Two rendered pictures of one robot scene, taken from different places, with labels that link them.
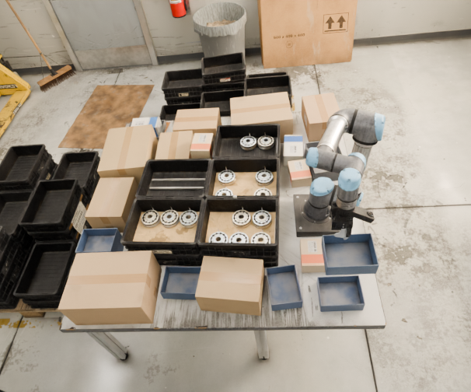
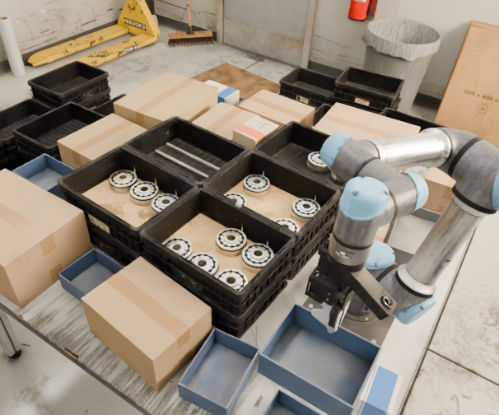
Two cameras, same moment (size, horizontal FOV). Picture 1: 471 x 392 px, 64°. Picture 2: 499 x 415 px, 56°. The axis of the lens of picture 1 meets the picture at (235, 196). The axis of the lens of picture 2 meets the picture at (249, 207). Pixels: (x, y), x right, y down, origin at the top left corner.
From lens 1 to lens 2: 0.73 m
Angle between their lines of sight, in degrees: 17
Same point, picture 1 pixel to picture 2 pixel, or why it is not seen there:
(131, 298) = (5, 249)
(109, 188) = (110, 127)
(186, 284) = not seen: hidden behind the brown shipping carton
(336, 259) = (295, 357)
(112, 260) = (30, 197)
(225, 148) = (284, 155)
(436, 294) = not seen: outside the picture
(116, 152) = (151, 95)
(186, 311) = (72, 320)
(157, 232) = (117, 200)
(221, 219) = (205, 229)
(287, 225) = (297, 295)
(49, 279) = not seen: hidden behind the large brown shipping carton
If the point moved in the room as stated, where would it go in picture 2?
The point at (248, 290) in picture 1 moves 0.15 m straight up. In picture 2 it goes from (153, 335) to (148, 300)
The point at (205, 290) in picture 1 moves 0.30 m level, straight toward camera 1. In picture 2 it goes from (100, 299) to (49, 399)
